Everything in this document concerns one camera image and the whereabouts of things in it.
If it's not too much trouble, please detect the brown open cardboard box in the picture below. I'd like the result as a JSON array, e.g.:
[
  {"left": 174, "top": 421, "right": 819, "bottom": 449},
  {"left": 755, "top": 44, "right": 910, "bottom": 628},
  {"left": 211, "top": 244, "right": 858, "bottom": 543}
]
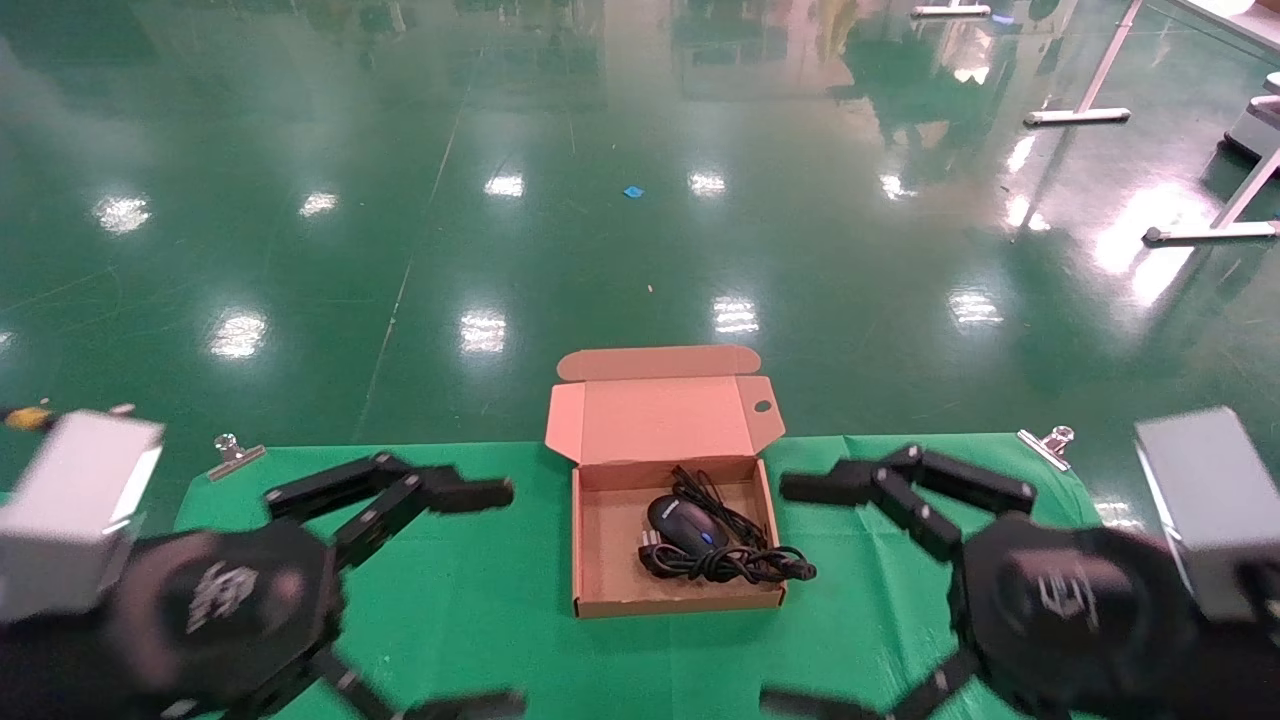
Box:
[{"left": 545, "top": 346, "right": 788, "bottom": 619}]

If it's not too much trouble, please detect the black wired computer mouse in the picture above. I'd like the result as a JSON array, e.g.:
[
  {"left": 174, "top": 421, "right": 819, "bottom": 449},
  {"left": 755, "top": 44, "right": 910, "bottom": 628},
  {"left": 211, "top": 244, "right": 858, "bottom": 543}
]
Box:
[{"left": 638, "top": 494, "right": 818, "bottom": 585}]

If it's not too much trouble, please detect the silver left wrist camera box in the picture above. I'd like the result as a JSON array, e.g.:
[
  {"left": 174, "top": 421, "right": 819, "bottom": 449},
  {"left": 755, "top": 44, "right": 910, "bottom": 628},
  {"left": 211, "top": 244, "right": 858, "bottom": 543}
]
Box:
[{"left": 0, "top": 410, "right": 164, "bottom": 623}]

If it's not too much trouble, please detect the white grey machine base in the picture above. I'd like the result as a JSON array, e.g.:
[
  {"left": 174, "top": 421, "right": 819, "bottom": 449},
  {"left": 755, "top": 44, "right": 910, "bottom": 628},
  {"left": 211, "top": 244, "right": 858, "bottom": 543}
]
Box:
[{"left": 1222, "top": 70, "right": 1280, "bottom": 163}]

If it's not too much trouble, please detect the green table cloth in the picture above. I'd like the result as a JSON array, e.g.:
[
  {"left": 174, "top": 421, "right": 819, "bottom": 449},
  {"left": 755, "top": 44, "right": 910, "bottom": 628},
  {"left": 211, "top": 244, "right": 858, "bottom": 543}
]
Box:
[{"left": 170, "top": 433, "right": 1116, "bottom": 720}]

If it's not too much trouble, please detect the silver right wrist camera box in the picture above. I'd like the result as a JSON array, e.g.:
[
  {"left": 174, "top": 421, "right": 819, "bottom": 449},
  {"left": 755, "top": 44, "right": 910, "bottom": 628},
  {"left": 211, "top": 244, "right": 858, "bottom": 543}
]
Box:
[{"left": 1135, "top": 407, "right": 1280, "bottom": 623}]

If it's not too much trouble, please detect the silver metal binder clip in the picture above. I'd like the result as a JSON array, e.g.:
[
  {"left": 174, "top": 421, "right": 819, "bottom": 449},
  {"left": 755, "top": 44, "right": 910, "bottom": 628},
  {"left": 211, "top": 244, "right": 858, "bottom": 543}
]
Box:
[
  {"left": 1017, "top": 425, "right": 1076, "bottom": 471},
  {"left": 207, "top": 433, "right": 268, "bottom": 483}
]

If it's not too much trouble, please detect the white metal table leg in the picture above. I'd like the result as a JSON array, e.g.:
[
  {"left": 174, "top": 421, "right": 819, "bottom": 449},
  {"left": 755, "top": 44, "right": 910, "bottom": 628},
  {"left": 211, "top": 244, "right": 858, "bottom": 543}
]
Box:
[
  {"left": 1143, "top": 150, "right": 1280, "bottom": 246},
  {"left": 1025, "top": 0, "right": 1146, "bottom": 128}
]

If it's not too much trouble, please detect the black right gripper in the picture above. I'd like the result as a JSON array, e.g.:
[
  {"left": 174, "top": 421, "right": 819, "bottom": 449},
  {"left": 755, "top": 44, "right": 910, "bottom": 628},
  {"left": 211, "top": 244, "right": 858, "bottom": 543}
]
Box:
[{"left": 760, "top": 445, "right": 1201, "bottom": 720}]

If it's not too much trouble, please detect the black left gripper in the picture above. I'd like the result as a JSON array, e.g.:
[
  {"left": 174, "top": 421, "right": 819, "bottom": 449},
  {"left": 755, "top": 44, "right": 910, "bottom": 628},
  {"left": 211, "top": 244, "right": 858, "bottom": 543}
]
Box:
[{"left": 105, "top": 452, "right": 528, "bottom": 720}]

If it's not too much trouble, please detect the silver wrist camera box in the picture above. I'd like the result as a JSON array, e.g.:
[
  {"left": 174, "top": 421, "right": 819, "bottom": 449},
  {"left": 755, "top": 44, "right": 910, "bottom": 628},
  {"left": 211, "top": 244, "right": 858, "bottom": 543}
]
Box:
[
  {"left": 1135, "top": 407, "right": 1280, "bottom": 623},
  {"left": 0, "top": 410, "right": 164, "bottom": 623}
]

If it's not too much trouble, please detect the white table top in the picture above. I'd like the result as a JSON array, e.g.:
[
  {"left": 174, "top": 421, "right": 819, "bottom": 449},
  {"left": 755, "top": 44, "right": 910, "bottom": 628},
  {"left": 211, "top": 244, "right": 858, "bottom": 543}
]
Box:
[{"left": 1165, "top": 0, "right": 1280, "bottom": 53}]

